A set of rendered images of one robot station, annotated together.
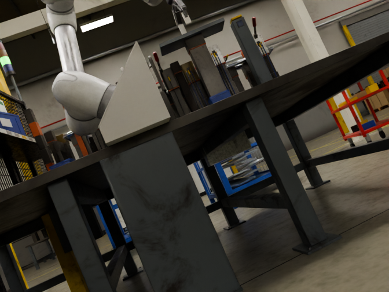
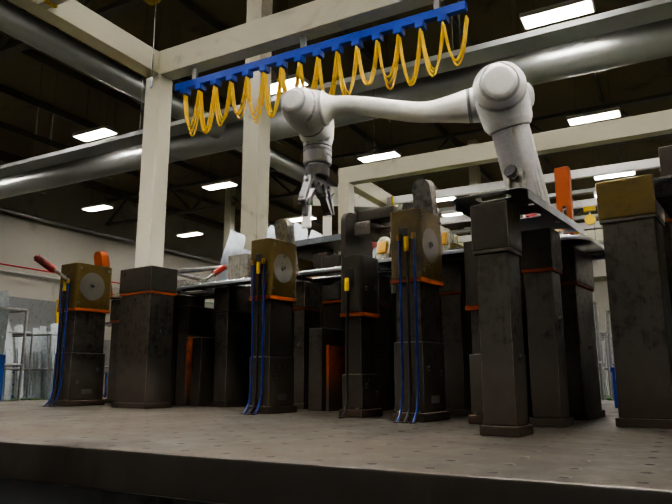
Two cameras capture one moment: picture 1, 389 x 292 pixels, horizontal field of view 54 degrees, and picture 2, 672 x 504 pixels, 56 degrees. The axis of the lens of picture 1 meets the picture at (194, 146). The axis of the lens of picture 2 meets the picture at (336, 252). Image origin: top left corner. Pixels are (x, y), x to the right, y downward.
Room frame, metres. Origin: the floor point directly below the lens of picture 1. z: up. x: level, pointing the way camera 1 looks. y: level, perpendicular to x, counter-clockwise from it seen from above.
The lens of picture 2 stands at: (3.43, 1.01, 0.77)
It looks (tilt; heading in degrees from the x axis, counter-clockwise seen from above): 11 degrees up; 219
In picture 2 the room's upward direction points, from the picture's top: straight up
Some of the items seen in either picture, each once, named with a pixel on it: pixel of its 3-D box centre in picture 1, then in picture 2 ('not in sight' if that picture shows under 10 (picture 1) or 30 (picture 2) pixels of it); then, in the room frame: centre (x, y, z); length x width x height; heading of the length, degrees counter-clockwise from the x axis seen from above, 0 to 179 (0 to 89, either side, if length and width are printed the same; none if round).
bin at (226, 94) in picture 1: (221, 103); not in sight; (1.91, -0.21, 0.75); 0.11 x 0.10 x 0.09; 94
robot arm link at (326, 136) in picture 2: not in sight; (316, 123); (2.02, -0.21, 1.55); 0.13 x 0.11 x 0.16; 23
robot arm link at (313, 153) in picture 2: not in sight; (317, 157); (2.00, -0.22, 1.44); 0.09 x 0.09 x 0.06
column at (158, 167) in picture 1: (168, 223); not in sight; (1.60, 0.23, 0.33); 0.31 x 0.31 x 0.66; 10
